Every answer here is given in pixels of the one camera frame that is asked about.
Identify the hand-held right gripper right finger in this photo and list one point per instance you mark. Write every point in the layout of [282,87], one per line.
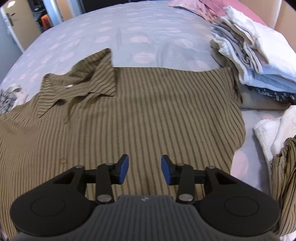
[165,169]

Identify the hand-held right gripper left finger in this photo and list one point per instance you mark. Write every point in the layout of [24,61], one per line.
[124,169]

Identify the striped tan shirt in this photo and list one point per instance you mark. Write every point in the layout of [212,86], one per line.
[150,104]

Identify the pile of unfolded clothes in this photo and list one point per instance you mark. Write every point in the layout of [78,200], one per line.
[7,97]

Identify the stack of folded clothes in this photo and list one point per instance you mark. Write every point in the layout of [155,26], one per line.
[254,46]

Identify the white folded cloth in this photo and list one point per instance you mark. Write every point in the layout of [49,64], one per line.
[270,132]

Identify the striped tan pants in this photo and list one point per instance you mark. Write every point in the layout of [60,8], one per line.
[286,173]

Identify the pink patterned pillow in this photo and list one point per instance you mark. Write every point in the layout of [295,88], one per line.
[194,5]

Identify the room door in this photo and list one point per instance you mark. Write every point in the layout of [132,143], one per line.
[25,20]

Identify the cream padded headboard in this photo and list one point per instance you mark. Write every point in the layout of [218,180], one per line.
[284,20]

